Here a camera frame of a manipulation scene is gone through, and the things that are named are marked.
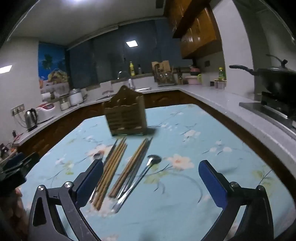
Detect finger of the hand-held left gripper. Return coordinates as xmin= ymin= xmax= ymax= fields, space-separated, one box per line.
xmin=2 ymin=152 xmax=40 ymax=173

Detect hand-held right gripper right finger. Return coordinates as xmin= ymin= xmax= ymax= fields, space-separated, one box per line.
xmin=198 ymin=159 xmax=275 ymax=241

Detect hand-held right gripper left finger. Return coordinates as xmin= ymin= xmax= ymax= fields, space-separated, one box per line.
xmin=28 ymin=159 xmax=104 ymax=241

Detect wooden chopstick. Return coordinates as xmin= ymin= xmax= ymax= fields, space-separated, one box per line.
xmin=92 ymin=138 xmax=123 ymax=205
xmin=96 ymin=140 xmax=127 ymax=209
xmin=111 ymin=138 xmax=149 ymax=199
xmin=109 ymin=138 xmax=148 ymax=197
xmin=98 ymin=143 xmax=128 ymax=211
xmin=94 ymin=138 xmax=125 ymax=207

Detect large metal spoon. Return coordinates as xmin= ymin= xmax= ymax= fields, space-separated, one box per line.
xmin=112 ymin=155 xmax=162 ymax=214

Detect wooden utensil holder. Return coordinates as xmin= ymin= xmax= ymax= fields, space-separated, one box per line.
xmin=103 ymin=85 xmax=148 ymax=137

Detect person's left hand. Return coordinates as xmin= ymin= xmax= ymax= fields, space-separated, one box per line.
xmin=9 ymin=187 xmax=30 ymax=234

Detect steel electric kettle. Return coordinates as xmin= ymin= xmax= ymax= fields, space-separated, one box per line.
xmin=24 ymin=108 xmax=38 ymax=131

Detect white pink toaster appliance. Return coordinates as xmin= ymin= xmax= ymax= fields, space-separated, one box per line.
xmin=35 ymin=102 xmax=56 ymax=123

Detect blue floral tablecloth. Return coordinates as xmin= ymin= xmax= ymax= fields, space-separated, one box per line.
xmin=20 ymin=104 xmax=278 ymax=241

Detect large white jar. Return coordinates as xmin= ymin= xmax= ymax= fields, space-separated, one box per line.
xmin=69 ymin=89 xmax=84 ymax=106

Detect grey kitchen countertop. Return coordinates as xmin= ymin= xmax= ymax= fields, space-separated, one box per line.
xmin=13 ymin=82 xmax=296 ymax=163

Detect gas stove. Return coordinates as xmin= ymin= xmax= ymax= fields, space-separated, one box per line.
xmin=239 ymin=91 xmax=296 ymax=139

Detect colourful printed window blind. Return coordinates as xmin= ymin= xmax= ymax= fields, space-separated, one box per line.
xmin=38 ymin=43 xmax=70 ymax=93

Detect pink green plastic containers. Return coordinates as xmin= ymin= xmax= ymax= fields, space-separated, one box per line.
xmin=189 ymin=66 xmax=203 ymax=85

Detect dark kitchen window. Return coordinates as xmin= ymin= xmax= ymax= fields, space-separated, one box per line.
xmin=69 ymin=19 xmax=193 ymax=84

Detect wooden knife rack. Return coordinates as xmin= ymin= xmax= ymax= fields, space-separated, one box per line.
xmin=151 ymin=60 xmax=176 ymax=87

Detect black wok with lid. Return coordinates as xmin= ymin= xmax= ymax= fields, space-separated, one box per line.
xmin=229 ymin=54 xmax=296 ymax=98

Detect wall power outlet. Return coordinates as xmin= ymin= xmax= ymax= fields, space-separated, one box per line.
xmin=10 ymin=104 xmax=25 ymax=116

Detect wooden wall cabinet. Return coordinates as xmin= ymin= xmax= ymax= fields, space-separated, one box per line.
xmin=164 ymin=0 xmax=223 ymax=60

